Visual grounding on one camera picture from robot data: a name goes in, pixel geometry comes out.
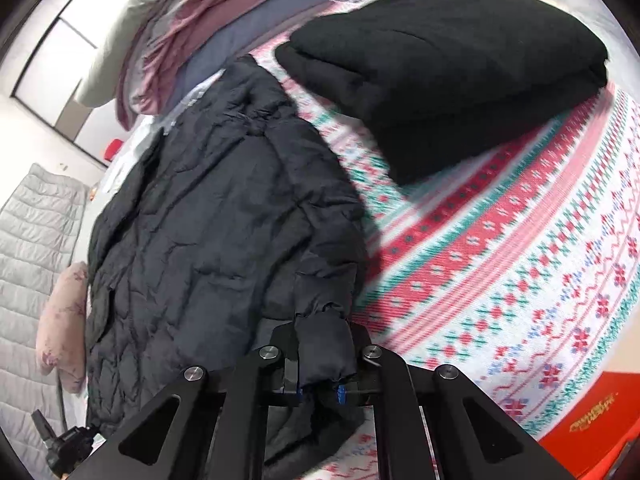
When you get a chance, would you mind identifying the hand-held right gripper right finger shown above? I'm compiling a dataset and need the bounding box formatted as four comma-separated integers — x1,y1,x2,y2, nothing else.
320,322,576,480

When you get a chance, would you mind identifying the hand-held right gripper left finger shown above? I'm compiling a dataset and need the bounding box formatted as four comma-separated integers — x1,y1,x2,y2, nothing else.
65,324,303,480

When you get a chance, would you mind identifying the dark puffer jacket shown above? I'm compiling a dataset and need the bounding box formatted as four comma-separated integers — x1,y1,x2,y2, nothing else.
84,55,371,480

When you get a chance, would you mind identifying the folded beige garment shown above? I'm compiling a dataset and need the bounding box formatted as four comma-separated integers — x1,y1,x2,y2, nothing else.
35,261,92,393

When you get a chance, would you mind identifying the red green patterned blanket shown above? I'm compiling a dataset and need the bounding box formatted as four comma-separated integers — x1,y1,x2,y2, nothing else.
250,0,640,480

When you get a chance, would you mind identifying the grey padded headboard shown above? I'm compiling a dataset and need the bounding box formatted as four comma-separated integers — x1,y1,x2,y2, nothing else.
0,162,91,480

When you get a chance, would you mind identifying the red box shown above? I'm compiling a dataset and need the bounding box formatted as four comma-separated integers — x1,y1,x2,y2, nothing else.
537,367,640,480

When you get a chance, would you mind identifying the black folded fleece garment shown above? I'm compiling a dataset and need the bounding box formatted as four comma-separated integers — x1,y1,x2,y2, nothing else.
275,0,610,186

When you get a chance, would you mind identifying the grey-blue sheet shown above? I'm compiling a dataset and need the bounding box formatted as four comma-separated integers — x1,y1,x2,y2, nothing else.
165,0,411,111

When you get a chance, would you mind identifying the white and pink quilt pile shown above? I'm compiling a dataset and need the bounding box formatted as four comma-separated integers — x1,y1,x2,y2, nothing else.
75,0,341,128

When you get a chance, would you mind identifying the sliding door wardrobe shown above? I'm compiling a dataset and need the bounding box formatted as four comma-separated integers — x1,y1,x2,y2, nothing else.
12,0,131,171

